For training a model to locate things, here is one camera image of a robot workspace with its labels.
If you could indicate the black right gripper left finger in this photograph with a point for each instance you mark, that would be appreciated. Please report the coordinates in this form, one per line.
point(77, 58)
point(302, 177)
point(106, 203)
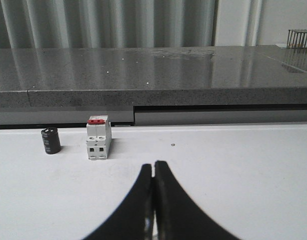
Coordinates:
point(133, 218)

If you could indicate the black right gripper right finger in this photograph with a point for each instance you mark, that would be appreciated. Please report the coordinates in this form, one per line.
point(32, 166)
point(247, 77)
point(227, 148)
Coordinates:
point(178, 217)

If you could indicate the black cylindrical capacitor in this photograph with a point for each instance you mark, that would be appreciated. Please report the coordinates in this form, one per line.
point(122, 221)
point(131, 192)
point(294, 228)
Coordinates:
point(51, 141)

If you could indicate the grey stone counter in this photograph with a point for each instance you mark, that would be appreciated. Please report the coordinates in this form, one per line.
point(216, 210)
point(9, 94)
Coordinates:
point(63, 87)

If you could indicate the grey corrugated curtain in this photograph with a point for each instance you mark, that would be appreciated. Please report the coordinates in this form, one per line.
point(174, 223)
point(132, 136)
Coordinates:
point(107, 23)

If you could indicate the white circuit breaker red switch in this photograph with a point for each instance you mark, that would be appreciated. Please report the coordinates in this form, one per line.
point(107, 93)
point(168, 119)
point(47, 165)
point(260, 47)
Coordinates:
point(99, 137)

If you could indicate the wire rack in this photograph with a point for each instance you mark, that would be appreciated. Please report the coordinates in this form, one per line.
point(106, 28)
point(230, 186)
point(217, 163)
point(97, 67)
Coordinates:
point(297, 39)

